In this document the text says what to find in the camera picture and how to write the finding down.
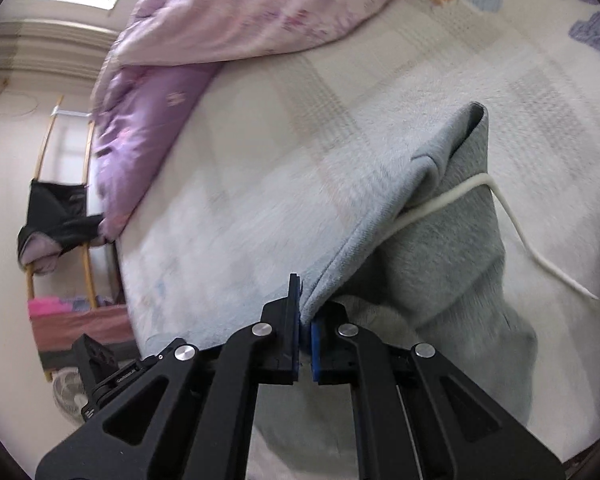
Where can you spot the pink and striped cloth pile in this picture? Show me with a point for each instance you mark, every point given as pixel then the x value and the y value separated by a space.
pixel 75 325

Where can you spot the dark garment on rack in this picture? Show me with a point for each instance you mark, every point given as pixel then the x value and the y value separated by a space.
pixel 55 217

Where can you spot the bed with pale checked sheet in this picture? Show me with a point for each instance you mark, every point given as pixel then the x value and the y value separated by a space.
pixel 290 160

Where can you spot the wooden clothes rack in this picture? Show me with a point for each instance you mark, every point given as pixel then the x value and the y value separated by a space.
pixel 82 240

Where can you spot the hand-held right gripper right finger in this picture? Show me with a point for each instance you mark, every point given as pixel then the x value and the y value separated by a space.
pixel 316 340

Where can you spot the purple floral quilt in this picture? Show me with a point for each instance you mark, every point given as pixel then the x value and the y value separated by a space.
pixel 190 50

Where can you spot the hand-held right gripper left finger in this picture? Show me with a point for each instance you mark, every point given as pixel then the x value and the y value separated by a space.
pixel 294 318

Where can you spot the white floor fan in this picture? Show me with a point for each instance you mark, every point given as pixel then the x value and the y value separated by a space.
pixel 70 390

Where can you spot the grey hooded sweatshirt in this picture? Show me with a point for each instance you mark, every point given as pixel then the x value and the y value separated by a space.
pixel 430 260

